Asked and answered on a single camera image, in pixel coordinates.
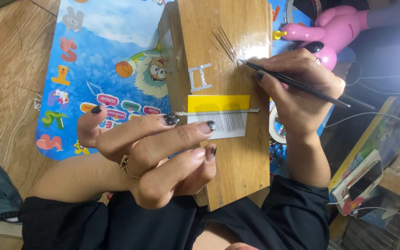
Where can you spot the white tape roll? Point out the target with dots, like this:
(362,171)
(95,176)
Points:
(273,125)

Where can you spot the row of black lash hairs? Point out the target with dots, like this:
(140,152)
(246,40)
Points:
(229,121)

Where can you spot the person's right hand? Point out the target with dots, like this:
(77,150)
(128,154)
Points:
(304,100)

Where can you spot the phone in patterned case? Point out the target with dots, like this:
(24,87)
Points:
(359,182)

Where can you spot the person's black clothing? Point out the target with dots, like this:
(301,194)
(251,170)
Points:
(82,225)

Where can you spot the round mirror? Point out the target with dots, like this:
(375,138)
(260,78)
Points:
(302,10)

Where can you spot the yellow paper strip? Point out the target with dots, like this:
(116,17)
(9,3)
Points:
(217,100)

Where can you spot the white paper strip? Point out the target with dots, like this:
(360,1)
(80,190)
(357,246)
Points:
(193,130)

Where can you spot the black scissors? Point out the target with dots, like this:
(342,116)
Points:
(276,152)

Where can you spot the thin grey strip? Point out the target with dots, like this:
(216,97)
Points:
(220,111)

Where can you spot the small white clip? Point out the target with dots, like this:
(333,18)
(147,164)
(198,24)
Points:
(38,102)

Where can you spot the colourful cartoon play mat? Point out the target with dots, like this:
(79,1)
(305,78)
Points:
(109,52)

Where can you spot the wooden block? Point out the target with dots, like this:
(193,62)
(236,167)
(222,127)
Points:
(241,163)

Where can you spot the person's left hand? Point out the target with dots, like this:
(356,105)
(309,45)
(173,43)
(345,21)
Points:
(127,149)

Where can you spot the black pointed tool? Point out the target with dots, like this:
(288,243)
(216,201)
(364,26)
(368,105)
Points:
(300,85)

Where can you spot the bundle of loose black hairs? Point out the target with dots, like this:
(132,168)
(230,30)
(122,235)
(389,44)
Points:
(225,45)

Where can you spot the pink toy unicorn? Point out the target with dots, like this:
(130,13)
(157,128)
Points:
(335,29)

